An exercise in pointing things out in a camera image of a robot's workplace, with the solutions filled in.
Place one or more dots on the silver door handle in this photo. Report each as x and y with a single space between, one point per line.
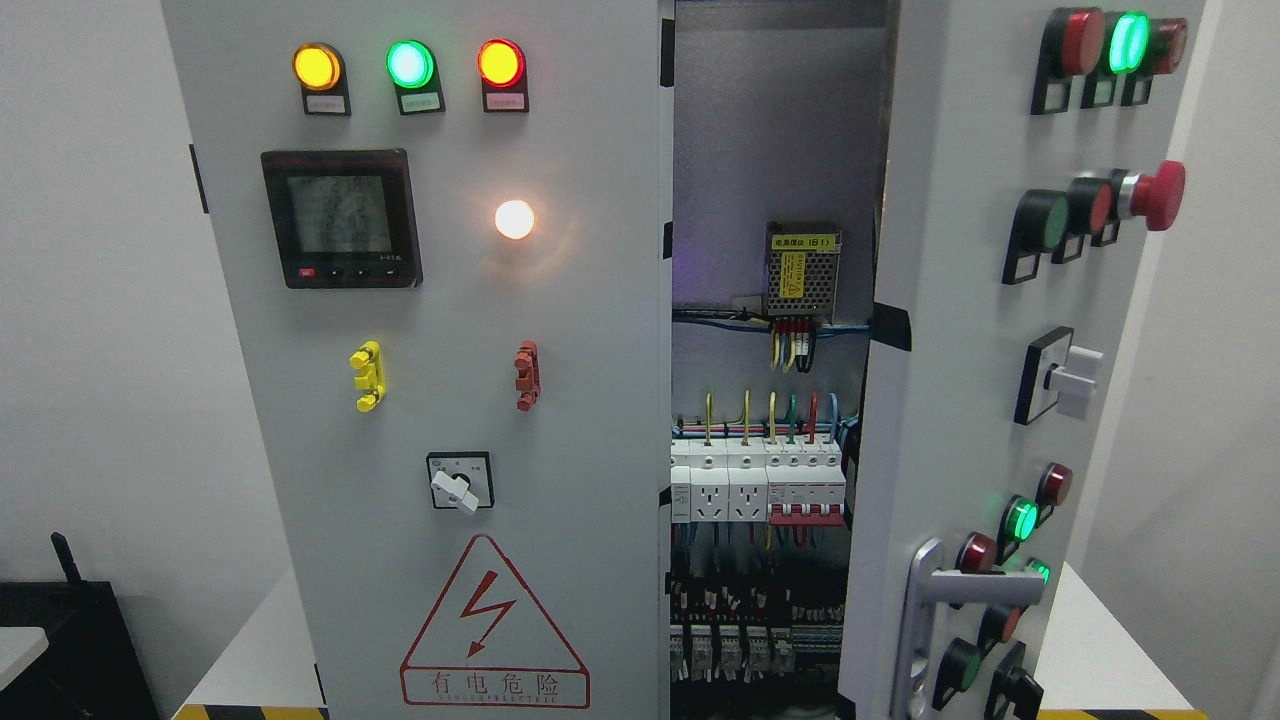
925 680

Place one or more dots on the green indicator light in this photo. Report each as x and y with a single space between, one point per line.
414 73

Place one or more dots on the black box with antenna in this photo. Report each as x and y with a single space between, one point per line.
89 669

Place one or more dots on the black digital power meter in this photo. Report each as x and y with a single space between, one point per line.
343 218

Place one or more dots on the red emergency stop button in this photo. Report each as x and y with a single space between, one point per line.
1155 197

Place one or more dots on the red terminal connector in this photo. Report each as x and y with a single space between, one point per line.
527 381

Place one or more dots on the red handle circuit breaker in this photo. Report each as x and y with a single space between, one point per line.
806 486

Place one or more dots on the yellow terminal connector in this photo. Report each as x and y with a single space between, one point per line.
369 375

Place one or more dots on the white socket breaker row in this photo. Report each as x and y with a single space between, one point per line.
720 480

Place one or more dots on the yellow indicator light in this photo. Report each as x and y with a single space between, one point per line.
322 74

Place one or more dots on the white selector switch right door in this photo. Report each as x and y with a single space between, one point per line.
1057 375

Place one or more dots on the red indicator light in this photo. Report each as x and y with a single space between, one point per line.
502 68

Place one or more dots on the grey cabinet door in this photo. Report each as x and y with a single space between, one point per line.
576 479
997 225

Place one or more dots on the white glowing indicator lamp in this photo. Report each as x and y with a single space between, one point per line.
515 219

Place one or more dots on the white rotary selector switch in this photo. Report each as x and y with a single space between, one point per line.
461 480

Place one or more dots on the metal mesh power supply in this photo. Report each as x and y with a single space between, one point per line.
802 268

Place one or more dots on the red electric hazard sign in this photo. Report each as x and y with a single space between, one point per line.
489 642

